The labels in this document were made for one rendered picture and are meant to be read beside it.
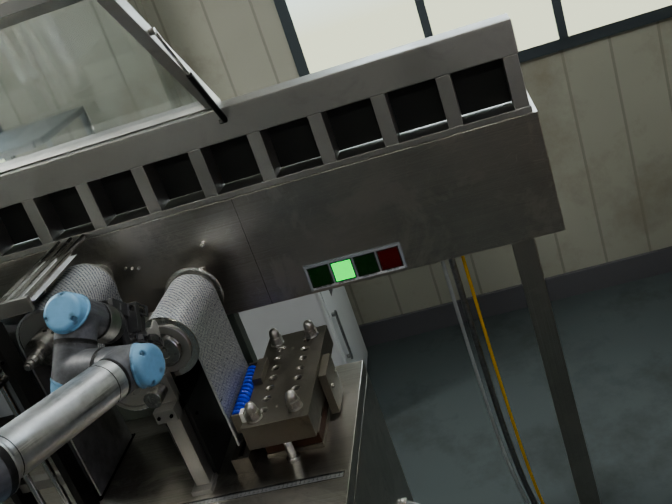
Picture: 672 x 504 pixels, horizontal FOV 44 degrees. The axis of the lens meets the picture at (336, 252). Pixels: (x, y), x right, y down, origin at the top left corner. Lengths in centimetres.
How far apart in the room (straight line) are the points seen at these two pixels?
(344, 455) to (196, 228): 66
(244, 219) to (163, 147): 26
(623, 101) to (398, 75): 207
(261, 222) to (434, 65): 56
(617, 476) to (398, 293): 150
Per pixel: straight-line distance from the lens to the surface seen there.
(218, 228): 206
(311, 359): 204
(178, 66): 182
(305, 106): 193
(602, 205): 397
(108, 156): 208
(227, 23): 372
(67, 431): 131
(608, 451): 315
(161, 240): 211
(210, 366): 190
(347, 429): 198
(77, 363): 150
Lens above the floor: 198
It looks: 21 degrees down
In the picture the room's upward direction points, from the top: 19 degrees counter-clockwise
